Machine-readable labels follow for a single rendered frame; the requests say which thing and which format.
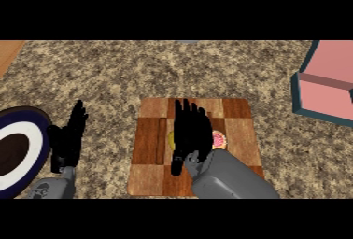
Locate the teal and pink box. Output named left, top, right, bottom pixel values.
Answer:
left=290, top=40, right=353, bottom=127

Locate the yellow lemon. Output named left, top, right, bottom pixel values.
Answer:
left=166, top=130, right=177, bottom=150

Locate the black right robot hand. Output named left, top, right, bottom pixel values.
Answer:
left=170, top=98, right=216, bottom=176

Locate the pink frosted donut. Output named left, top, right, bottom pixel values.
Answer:
left=211, top=130, right=229, bottom=150

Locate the brown wooden panel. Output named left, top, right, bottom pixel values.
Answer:
left=0, top=40, right=28, bottom=78

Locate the brown wooden cutting board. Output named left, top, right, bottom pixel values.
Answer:
left=127, top=97, right=265, bottom=197

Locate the blue and white plate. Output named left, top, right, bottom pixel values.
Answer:
left=0, top=105, right=52, bottom=200

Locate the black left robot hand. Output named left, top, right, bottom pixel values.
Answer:
left=46, top=99, right=90, bottom=175

